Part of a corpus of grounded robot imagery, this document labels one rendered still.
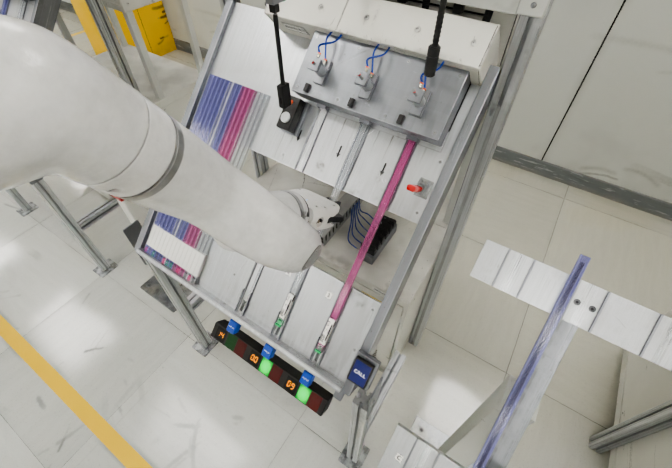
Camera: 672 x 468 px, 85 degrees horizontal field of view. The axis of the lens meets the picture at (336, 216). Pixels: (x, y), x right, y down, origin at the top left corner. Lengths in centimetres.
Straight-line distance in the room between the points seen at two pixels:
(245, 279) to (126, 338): 106
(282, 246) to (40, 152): 28
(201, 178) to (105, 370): 154
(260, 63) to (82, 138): 74
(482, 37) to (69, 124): 63
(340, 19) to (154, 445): 150
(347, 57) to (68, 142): 61
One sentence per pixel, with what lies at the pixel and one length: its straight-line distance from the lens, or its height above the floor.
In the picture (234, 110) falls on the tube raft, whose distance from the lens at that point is 98.
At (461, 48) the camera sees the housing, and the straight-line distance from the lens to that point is 75.
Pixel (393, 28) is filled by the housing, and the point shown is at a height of 126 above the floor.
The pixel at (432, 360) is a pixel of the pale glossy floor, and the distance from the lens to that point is 169.
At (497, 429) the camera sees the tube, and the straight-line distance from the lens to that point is 74.
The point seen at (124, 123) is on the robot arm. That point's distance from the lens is 32.
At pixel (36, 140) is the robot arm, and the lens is 29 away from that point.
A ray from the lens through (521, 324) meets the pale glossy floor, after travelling 190.
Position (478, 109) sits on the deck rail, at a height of 116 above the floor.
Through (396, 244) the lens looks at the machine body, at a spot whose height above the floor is 62.
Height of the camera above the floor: 153
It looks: 47 degrees down
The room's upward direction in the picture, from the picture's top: straight up
